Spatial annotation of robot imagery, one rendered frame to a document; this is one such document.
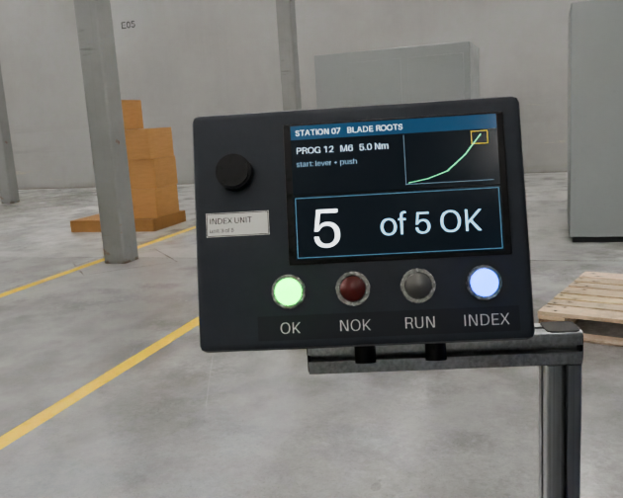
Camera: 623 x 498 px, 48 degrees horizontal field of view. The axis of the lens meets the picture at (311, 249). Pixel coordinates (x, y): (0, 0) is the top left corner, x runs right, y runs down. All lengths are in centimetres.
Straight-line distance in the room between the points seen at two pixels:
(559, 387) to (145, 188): 831
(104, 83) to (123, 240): 143
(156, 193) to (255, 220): 821
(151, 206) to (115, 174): 213
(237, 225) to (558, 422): 33
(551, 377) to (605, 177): 595
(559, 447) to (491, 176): 26
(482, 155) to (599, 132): 598
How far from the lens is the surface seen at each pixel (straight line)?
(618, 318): 389
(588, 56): 653
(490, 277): 54
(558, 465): 68
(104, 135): 672
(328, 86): 845
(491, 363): 63
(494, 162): 56
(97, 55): 674
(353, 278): 54
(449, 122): 56
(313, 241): 54
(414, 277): 54
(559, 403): 66
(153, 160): 873
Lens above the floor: 125
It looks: 11 degrees down
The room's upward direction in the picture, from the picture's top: 4 degrees counter-clockwise
